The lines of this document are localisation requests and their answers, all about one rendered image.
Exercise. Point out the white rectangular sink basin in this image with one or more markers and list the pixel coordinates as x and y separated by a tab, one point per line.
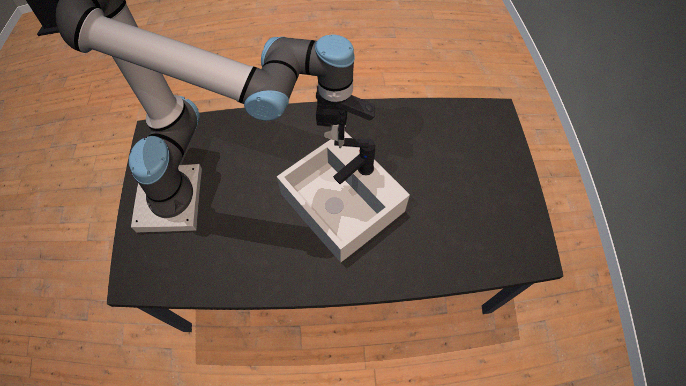
345	216

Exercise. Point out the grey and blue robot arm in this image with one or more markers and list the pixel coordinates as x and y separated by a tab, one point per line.
143	57

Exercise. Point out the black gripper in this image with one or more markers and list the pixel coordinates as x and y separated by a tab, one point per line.
327	114

